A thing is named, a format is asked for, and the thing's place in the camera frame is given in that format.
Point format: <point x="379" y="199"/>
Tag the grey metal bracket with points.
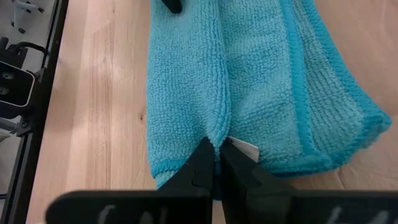
<point x="25" y="12"/>

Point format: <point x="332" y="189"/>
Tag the blue microfiber towel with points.
<point x="255" y="77"/>

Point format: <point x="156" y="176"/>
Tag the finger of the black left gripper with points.
<point x="171" y="5"/>

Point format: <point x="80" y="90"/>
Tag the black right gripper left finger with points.
<point x="186" y="205"/>

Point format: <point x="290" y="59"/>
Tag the black aluminium table frame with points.
<point x="49" y="62"/>

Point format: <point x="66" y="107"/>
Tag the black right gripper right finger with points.
<point x="264" y="205"/>

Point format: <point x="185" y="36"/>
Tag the black table-level camera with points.
<point x="15" y="84"/>

